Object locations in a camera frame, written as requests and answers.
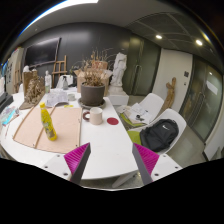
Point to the red round coaster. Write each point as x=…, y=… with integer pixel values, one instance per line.
x=112, y=121

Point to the white chair with papers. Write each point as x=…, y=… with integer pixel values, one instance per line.
x=153, y=104

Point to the white chair with backpack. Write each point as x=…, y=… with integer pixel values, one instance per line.
x=173, y=115

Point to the brown carved wooden sculpture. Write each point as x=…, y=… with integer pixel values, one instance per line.
x=34, y=89

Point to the small white bottle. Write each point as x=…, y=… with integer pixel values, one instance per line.
x=48, y=82

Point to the open white booklet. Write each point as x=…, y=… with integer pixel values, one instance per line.
x=55, y=98

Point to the white plaster statue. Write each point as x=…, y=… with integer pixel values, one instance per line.
x=118, y=70

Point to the cardboard box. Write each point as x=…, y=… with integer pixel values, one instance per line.
x=93, y=73

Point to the green seat cushion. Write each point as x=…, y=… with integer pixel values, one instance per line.
x=134, y=136

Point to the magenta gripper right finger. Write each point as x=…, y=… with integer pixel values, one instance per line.
x=146, y=161

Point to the black backpack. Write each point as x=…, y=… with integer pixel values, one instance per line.
x=160, y=135

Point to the wooden figure sculpture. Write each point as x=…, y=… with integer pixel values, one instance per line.
x=170, y=94

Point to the plastic wrapped packet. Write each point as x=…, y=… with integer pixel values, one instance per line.
x=8, y=114

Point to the yellow plastic bottle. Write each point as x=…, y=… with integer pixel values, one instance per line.
x=47, y=123

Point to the stack of papers on chair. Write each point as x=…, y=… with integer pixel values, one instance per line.
x=135, y=114

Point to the dark grey plant pot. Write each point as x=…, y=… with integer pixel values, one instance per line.
x=92, y=95

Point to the white ceramic mug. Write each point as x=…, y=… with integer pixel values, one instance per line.
x=94, y=116

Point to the dark wall screen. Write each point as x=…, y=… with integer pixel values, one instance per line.
x=43, y=52

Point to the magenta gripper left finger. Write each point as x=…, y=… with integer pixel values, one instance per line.
x=76, y=161

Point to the tan wooden board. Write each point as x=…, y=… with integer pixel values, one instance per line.
x=60, y=134

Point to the dried brown plant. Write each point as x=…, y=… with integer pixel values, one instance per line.
x=95, y=55

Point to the wooden easel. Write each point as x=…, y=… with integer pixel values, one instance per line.
x=59, y=68

